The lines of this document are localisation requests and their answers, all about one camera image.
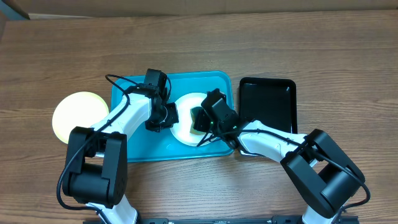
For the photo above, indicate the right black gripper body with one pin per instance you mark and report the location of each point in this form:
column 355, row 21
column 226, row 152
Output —
column 212, row 127

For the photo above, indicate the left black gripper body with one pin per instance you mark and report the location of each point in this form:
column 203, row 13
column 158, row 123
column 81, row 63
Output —
column 166, row 120

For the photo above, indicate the white plate with stain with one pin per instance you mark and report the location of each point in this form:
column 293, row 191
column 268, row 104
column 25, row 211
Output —
column 184, row 131

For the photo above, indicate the yellow plate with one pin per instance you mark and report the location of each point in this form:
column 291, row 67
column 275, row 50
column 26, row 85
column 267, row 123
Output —
column 81, row 109

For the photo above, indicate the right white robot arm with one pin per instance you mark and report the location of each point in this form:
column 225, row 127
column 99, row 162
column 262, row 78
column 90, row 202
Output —
column 326, row 178

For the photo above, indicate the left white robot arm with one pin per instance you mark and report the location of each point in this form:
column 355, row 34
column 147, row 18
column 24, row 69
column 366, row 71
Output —
column 95, row 172

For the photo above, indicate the teal plastic tray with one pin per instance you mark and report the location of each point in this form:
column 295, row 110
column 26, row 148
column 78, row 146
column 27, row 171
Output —
column 146, row 146

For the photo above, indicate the black plastic tray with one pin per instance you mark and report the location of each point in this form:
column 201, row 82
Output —
column 268, row 104

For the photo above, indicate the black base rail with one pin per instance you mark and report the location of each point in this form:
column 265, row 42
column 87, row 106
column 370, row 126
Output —
column 293, row 219

